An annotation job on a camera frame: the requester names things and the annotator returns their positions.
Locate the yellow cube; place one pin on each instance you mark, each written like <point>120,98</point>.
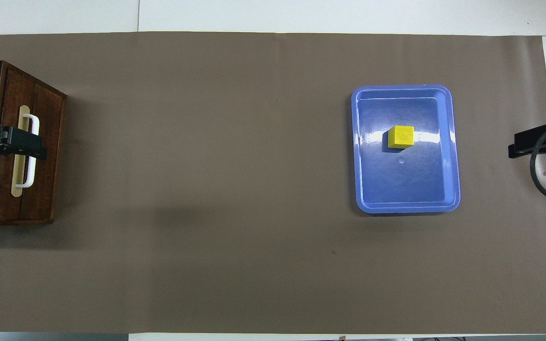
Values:
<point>402,136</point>

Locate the blue plastic tray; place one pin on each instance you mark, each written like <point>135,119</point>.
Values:
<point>405,180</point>

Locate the brown paper table mat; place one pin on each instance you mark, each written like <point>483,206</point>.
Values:
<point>235,213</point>

